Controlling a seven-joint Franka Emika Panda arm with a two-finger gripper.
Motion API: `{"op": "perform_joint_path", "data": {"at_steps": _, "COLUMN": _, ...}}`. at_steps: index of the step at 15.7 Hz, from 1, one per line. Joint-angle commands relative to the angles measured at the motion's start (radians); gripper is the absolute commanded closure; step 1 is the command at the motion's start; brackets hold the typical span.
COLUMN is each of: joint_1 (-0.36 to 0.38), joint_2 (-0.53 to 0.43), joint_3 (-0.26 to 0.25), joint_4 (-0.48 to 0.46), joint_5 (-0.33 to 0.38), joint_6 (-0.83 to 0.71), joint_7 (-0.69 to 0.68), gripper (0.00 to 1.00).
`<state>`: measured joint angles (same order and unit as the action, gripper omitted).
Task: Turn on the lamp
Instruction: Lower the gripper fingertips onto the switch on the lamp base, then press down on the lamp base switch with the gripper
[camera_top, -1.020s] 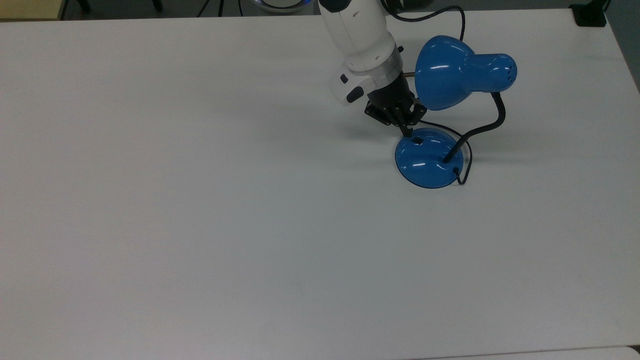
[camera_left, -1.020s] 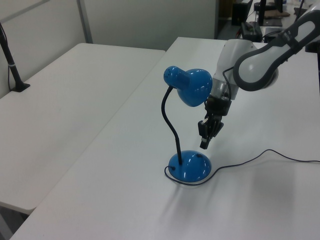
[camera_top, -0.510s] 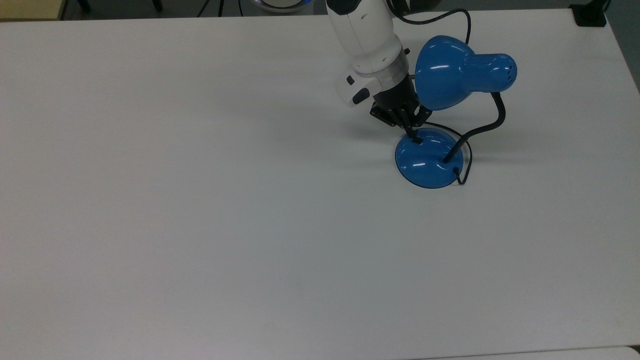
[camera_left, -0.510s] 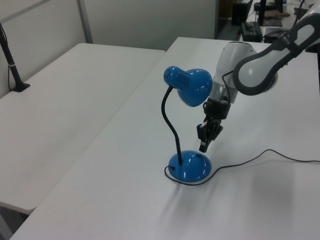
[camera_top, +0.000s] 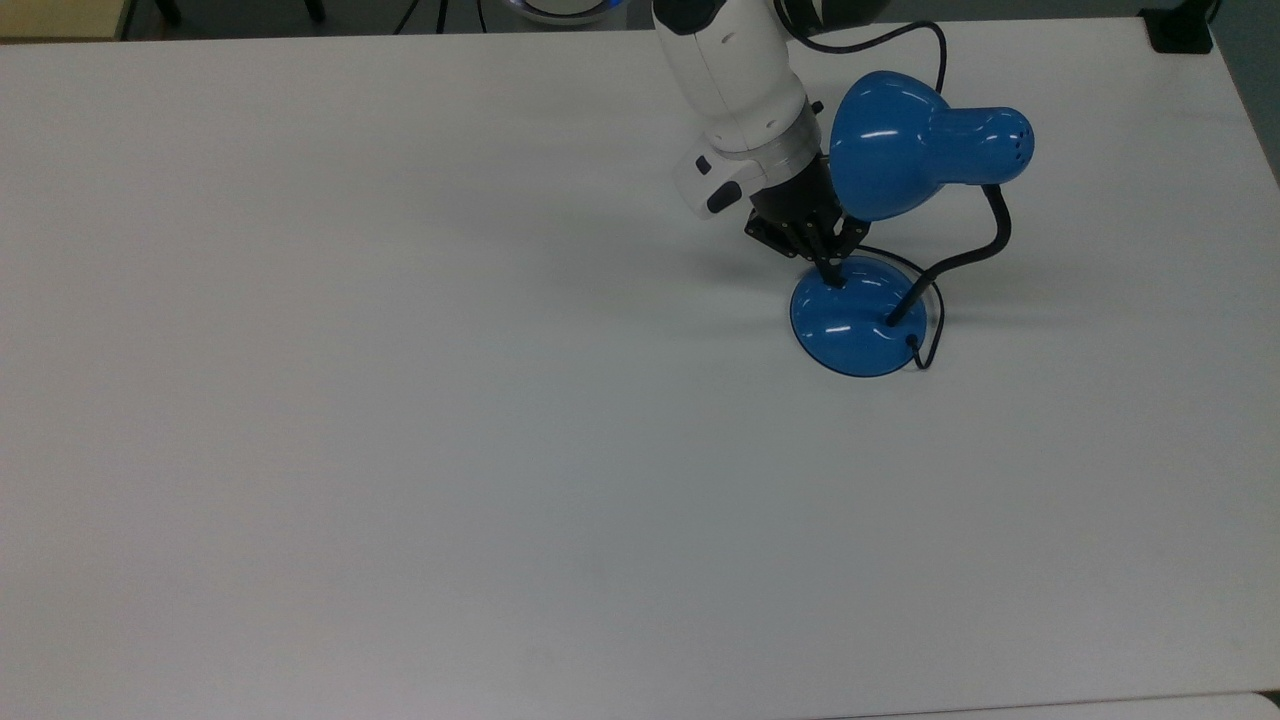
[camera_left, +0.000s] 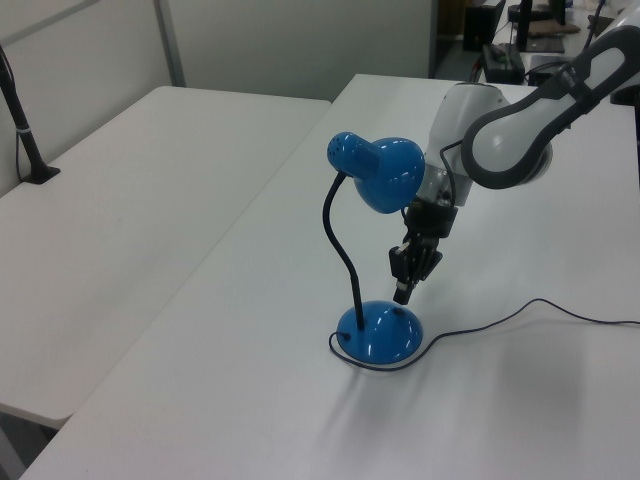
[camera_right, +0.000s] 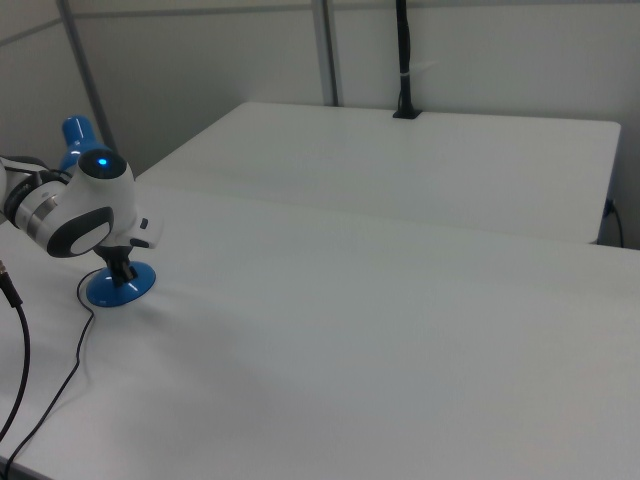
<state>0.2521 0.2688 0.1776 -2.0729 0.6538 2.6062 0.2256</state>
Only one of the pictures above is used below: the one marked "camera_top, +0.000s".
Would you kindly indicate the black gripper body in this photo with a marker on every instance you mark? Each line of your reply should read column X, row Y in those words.
column 800, row 210

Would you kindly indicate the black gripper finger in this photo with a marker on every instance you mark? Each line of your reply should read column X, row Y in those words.
column 824, row 262
column 840, row 266

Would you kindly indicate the blue gooseneck desk lamp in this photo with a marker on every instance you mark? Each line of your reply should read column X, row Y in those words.
column 880, row 150

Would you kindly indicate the beige wooden board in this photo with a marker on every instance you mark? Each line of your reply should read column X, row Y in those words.
column 60, row 18

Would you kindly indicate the black clamp camera mount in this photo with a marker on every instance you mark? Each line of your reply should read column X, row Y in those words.
column 1180, row 32

